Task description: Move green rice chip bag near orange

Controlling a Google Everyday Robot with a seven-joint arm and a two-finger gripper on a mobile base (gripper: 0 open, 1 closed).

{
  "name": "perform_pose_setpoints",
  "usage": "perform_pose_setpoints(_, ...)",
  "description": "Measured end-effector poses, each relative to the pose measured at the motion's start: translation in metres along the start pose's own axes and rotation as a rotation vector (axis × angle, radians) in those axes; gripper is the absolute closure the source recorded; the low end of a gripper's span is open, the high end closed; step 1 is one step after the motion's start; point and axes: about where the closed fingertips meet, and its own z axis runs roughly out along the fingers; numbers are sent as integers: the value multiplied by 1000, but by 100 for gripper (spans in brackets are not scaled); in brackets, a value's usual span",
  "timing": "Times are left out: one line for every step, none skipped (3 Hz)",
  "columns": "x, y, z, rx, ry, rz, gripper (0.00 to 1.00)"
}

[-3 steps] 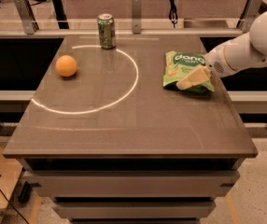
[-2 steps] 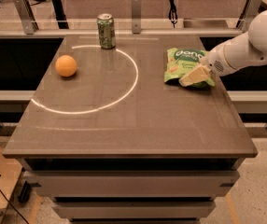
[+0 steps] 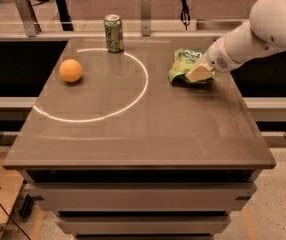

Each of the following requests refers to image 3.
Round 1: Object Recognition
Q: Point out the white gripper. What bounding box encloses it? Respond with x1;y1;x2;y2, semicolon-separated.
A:
185;36;241;83

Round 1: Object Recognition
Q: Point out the green rice chip bag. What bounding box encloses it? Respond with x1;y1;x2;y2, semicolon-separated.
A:
169;48;216;84

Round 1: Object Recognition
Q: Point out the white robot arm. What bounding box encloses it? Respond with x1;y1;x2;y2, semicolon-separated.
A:
185;0;286;83

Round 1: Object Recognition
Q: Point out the green soda can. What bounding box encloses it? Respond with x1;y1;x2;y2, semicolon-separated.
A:
104;14;123;53

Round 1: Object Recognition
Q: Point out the orange fruit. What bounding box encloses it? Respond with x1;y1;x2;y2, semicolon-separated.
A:
59;59;82;83

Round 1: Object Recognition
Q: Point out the grey drawer cabinet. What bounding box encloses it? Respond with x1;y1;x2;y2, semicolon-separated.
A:
19;168;262;240

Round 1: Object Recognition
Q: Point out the black hanging cable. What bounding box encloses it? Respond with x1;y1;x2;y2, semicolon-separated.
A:
178;0;191;31

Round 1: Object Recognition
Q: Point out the middle metal bracket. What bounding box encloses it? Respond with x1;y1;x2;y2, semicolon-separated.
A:
141;0;151;36

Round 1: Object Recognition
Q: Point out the metal bracket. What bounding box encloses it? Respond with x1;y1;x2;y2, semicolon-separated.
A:
141;0;151;36
14;0;41;37

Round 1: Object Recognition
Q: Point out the left metal bracket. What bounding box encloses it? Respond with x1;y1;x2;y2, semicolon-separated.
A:
14;0;41;37

